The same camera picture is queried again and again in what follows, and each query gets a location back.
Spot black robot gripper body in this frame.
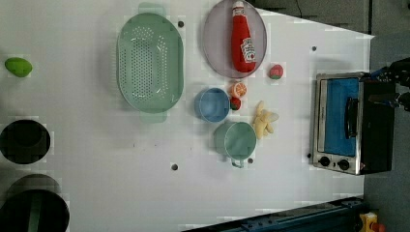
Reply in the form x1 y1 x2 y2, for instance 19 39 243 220
368 58 410 111

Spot yellow plush banana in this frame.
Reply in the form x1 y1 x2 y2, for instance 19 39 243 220
252 101 279 139

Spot black silver toaster oven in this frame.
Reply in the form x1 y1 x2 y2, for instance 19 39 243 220
312 72 395 175

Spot red green plush strawberry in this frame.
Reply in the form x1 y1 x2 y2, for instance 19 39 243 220
269 64 283 79

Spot yellow red emergency button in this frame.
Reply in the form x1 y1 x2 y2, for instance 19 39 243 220
360 212 386 232

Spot red plush ketchup bottle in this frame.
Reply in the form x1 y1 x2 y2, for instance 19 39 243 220
231 1 256 73

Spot plush orange slice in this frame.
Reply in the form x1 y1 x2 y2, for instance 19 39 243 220
230 82 248 99

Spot small red plush strawberry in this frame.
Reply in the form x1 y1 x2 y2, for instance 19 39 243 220
230 98 242 110

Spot green mug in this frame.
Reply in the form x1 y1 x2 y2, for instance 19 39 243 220
214 122 257 168

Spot grey round plate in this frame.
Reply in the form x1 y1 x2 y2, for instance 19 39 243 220
202 0 267 78

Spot green perforated colander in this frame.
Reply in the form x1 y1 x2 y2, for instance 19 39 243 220
116 2 184 124

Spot black round bowl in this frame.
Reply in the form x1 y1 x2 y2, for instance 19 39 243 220
0 120 51 164

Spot black bowl with green stripe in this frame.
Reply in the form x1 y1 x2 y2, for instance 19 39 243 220
1 174 71 232

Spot blue metal frame rail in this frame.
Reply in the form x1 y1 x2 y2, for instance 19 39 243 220
185 197 368 232

